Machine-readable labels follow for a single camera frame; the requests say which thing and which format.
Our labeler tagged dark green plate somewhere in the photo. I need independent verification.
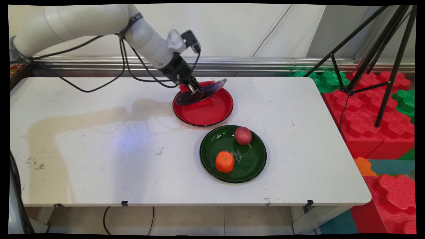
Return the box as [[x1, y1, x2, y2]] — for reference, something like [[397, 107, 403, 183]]
[[199, 125, 267, 184]]

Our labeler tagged toy watermelon slice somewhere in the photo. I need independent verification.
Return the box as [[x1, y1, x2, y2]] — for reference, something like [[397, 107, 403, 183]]
[[179, 80, 216, 94]]

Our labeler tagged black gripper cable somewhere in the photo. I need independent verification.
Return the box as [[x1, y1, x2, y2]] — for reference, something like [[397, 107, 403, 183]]
[[30, 33, 181, 93]]

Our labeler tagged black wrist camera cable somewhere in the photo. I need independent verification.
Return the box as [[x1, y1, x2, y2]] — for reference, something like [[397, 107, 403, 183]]
[[190, 45, 202, 73]]

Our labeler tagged black cable under table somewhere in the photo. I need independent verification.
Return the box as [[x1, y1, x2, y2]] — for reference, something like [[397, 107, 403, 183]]
[[103, 206, 156, 236]]

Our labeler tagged black tripod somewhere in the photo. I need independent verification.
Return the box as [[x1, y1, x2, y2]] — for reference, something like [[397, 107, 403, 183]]
[[304, 5, 417, 128]]

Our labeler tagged large red foam block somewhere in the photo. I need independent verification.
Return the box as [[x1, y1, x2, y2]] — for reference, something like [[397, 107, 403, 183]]
[[323, 70, 415, 160]]

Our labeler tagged purple toy eggplant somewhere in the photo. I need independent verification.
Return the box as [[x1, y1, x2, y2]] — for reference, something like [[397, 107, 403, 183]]
[[175, 78, 228, 106]]

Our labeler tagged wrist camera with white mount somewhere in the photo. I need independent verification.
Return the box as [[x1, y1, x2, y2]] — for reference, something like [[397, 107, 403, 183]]
[[167, 29, 202, 54]]

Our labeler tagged dark basket with toys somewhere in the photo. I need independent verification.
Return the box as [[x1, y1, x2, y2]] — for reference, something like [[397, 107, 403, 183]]
[[9, 63, 32, 91]]

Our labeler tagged orange foam block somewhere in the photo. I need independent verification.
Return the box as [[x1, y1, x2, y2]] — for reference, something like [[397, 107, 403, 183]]
[[353, 157, 378, 177]]

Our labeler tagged green foam block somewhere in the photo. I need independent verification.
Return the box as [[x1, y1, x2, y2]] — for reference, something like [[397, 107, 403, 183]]
[[392, 89, 415, 124], [288, 69, 351, 94]]

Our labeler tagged red plate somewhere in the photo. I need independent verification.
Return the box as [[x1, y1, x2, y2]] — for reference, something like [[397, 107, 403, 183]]
[[172, 81, 234, 127]]

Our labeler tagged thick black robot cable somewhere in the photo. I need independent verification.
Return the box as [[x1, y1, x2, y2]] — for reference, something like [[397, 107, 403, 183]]
[[9, 151, 36, 235]]

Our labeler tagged orange toy tangerine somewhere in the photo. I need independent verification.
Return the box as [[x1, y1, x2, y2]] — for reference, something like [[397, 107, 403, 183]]
[[215, 151, 235, 173]]

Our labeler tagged aluminium wall rail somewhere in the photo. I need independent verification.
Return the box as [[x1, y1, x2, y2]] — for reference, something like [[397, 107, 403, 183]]
[[33, 56, 415, 74]]

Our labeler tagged white table leg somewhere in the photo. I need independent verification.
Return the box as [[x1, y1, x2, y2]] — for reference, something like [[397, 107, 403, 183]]
[[292, 205, 353, 235]]

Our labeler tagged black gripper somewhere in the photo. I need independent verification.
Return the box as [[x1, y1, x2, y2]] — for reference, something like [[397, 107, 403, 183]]
[[160, 53, 207, 100]]

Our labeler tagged teal foam mat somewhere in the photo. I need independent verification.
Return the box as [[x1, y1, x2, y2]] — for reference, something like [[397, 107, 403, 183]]
[[367, 159, 415, 176]]

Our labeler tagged red toy apple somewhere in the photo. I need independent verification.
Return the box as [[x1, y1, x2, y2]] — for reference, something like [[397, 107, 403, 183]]
[[234, 126, 253, 148]]

